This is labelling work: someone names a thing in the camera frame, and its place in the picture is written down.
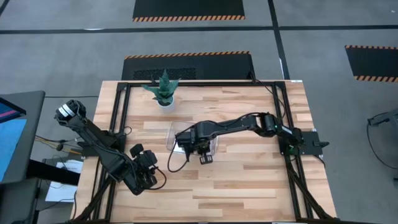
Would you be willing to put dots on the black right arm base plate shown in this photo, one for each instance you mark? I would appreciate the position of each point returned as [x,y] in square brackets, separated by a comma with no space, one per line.
[311,143]

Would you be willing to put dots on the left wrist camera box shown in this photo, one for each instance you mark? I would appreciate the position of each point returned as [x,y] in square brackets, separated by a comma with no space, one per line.
[136,150]

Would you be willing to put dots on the grey monitor with blue screen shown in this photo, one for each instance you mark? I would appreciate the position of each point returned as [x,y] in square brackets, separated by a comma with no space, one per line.
[12,140]

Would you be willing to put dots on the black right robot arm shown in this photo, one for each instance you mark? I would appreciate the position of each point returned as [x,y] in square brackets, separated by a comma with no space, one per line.
[236,124]

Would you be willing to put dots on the black aluminium table frame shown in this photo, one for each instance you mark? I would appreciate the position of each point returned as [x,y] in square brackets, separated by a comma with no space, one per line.
[217,84]

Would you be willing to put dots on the white paper sheet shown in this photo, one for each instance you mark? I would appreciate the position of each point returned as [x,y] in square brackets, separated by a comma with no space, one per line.
[62,193]

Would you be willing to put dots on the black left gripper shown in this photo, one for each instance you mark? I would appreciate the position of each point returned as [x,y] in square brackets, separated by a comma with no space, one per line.
[144,171]

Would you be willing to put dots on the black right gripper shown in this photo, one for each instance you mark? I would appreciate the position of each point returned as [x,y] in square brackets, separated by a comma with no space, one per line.
[196,141]

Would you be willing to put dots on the clear plastic basket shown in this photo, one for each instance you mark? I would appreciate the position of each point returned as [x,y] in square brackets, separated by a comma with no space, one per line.
[171,137]

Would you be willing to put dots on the succulent plant in white pot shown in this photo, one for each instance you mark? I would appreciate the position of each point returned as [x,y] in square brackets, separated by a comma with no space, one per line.
[164,90]

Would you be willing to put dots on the black hazard-striped floor mat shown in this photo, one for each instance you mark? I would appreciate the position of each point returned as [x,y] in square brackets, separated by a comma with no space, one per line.
[186,7]
[373,62]

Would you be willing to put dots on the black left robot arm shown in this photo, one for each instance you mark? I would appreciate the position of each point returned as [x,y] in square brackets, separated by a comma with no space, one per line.
[93,137]

